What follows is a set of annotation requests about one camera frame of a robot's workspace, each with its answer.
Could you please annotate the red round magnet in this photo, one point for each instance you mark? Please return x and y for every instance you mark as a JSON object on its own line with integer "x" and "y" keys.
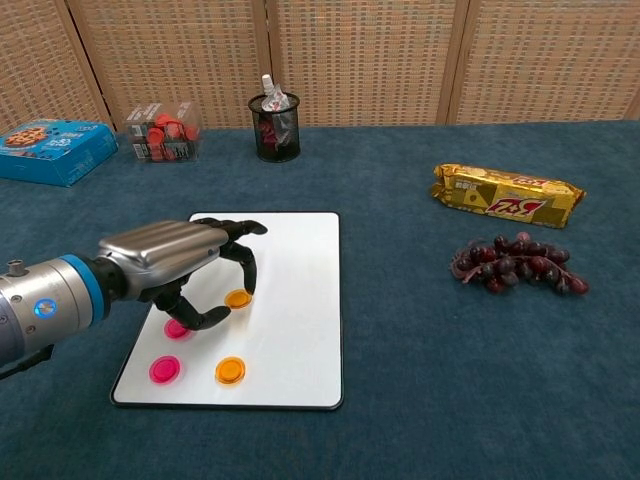
{"x": 172, "y": 331}
{"x": 167, "y": 370}

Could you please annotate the red and black snack box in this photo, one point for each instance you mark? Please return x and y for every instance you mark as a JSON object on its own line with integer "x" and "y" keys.
{"x": 165, "y": 132}

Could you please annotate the black mesh pen holder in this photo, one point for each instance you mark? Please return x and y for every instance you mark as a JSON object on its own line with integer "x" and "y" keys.
{"x": 277, "y": 137}

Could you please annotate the white magnetic board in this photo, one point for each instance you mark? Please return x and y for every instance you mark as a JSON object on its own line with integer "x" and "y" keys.
{"x": 300, "y": 300}

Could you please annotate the blue cookie box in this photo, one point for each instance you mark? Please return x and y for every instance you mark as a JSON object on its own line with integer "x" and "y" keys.
{"x": 50, "y": 150}

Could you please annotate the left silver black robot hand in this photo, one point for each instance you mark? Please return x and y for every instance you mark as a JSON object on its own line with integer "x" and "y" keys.
{"x": 160, "y": 250}

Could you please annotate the purple grape bunch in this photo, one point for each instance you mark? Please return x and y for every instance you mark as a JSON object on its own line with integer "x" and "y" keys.
{"x": 520, "y": 265}

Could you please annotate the orange disc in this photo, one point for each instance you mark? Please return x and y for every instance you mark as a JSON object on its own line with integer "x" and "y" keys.
{"x": 230, "y": 370}
{"x": 236, "y": 300}

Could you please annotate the white spout pouch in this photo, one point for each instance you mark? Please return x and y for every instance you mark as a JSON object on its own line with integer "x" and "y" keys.
{"x": 272, "y": 97}

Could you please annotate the woven bamboo folding screen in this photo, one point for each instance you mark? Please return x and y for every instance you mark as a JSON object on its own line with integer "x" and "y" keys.
{"x": 350, "y": 50}

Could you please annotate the gold biscuit packet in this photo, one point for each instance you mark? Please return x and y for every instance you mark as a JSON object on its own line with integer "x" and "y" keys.
{"x": 505, "y": 195}

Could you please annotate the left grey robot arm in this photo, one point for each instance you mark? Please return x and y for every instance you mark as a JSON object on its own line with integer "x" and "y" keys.
{"x": 45, "y": 300}

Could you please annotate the teal table cloth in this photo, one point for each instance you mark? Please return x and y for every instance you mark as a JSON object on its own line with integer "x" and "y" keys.
{"x": 450, "y": 375}

